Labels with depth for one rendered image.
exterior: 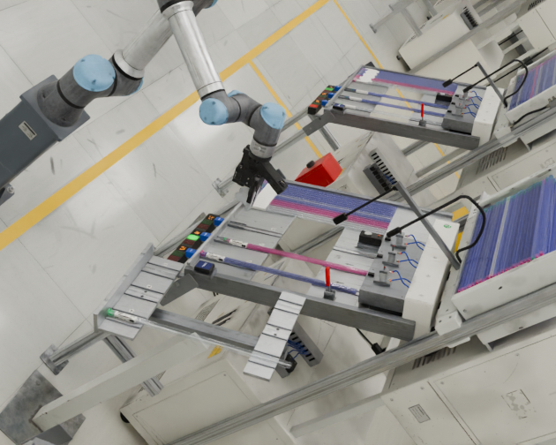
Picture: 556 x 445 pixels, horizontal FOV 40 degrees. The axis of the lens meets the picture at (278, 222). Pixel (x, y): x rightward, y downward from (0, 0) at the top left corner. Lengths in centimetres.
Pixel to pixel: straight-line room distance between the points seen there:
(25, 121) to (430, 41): 469
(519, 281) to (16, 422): 164
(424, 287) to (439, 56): 467
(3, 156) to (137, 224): 86
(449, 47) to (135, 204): 391
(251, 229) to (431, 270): 64
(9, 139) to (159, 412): 106
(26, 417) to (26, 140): 91
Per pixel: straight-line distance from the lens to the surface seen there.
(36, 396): 278
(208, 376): 258
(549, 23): 665
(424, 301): 217
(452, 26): 672
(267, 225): 261
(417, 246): 246
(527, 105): 339
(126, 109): 374
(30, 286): 293
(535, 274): 204
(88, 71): 245
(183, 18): 223
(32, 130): 260
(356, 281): 236
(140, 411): 284
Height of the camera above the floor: 225
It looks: 33 degrees down
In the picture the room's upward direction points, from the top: 59 degrees clockwise
